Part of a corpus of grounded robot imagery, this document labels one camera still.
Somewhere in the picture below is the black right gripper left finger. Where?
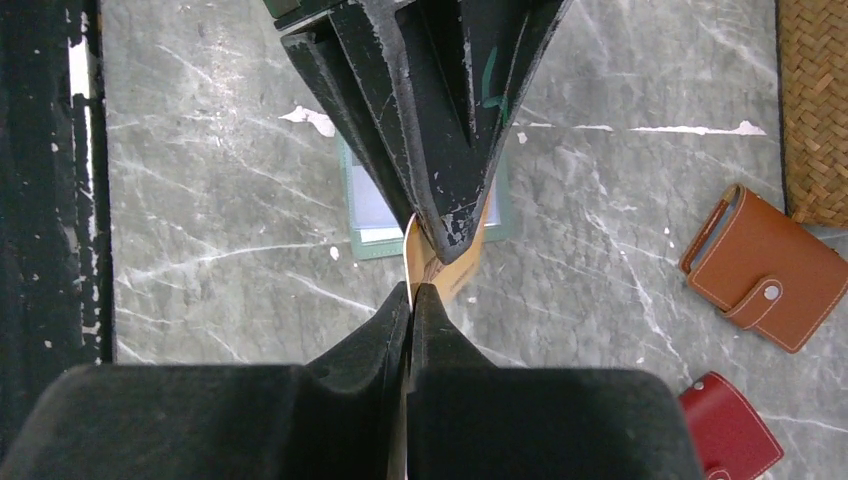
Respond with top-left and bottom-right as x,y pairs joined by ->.
1,283 -> 411,479

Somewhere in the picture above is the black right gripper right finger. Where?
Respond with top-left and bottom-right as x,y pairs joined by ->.
407,285 -> 703,479

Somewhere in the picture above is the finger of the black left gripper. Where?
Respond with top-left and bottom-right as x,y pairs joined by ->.
329,1 -> 569,264
281,32 -> 413,229

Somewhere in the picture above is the orange credit card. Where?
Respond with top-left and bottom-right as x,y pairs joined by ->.
403,199 -> 490,308

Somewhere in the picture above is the green card holder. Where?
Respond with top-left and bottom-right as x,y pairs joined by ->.
337,138 -> 513,261

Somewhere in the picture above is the red leather card holder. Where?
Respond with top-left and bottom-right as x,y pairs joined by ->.
679,371 -> 784,480

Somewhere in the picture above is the brown leather card holder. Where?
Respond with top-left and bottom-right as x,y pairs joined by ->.
679,183 -> 847,354

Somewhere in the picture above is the woven wicker tray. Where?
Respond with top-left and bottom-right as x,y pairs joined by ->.
777,0 -> 847,228

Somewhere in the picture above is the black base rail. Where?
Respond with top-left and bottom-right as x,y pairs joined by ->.
1,1 -> 115,452

